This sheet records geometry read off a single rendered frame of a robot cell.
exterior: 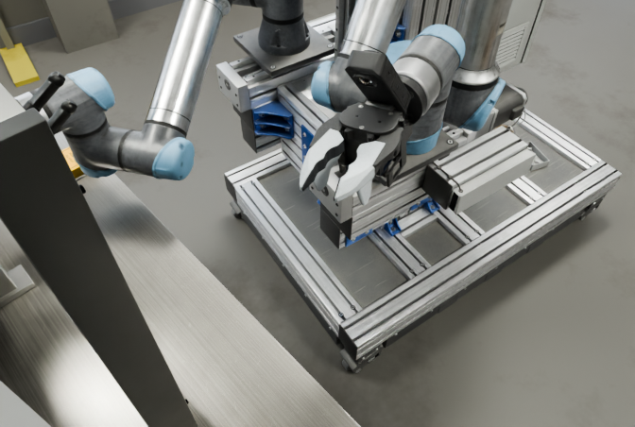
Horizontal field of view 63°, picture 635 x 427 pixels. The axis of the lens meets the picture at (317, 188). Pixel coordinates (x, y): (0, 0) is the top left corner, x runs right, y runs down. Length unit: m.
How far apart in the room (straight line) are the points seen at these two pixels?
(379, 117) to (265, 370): 0.41
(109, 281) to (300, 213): 1.44
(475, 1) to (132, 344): 0.75
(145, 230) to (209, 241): 1.12
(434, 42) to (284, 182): 1.30
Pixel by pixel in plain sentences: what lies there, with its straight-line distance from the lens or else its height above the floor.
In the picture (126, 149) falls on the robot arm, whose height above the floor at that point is 1.04.
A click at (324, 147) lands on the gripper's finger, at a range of 0.59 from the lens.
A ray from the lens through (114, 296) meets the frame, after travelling 0.48.
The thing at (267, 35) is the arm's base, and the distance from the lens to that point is 1.51.
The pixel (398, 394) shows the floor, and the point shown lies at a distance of 1.78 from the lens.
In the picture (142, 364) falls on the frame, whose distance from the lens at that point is 0.58.
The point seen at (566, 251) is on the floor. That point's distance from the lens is 2.24.
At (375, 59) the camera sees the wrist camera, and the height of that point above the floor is 1.33.
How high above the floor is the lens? 1.64
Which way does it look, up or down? 47 degrees down
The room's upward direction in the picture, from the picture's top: straight up
